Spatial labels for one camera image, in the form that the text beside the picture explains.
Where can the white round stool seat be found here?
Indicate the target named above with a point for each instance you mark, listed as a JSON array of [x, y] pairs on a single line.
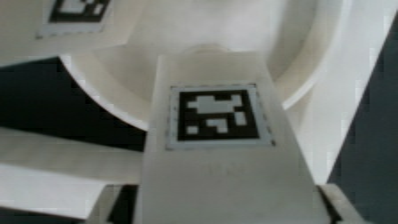
[[287, 28]]

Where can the white front rail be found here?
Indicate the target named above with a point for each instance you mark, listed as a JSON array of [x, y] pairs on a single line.
[[58, 171]]

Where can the white stool leg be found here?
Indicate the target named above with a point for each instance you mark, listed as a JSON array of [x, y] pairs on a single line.
[[225, 171], [50, 27]]

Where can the white right rail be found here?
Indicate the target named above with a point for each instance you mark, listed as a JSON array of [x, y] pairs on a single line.
[[328, 75]]

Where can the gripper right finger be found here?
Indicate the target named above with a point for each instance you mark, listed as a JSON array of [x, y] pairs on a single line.
[[342, 210]]

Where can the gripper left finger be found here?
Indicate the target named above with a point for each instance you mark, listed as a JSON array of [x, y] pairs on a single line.
[[114, 206]]

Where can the white rail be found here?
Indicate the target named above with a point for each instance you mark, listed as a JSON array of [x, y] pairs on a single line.
[[328, 75], [58, 171]]

